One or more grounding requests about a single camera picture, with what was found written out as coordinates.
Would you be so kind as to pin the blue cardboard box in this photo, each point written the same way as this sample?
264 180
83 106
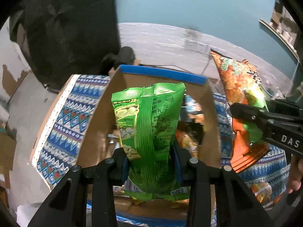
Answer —
103 122

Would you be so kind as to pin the person's right hand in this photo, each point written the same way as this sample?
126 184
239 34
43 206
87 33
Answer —
295 175

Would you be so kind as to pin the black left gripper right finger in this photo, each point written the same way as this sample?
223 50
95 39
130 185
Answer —
236 204

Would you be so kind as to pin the yellow nut snack bag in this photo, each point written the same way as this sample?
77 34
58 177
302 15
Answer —
190 132
262 191

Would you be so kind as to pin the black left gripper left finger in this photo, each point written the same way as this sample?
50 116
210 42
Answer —
66 205

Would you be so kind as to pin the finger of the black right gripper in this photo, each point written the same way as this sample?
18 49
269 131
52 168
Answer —
242 113

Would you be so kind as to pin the orange green snack bag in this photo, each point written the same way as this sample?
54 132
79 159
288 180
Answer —
242 86

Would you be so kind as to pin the white wall socket strip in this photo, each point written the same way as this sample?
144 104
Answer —
192 45

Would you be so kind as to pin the patterned blue tablecloth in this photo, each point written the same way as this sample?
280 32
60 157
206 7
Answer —
60 138

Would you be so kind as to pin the black hanging cloth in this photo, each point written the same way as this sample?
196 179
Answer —
59 38

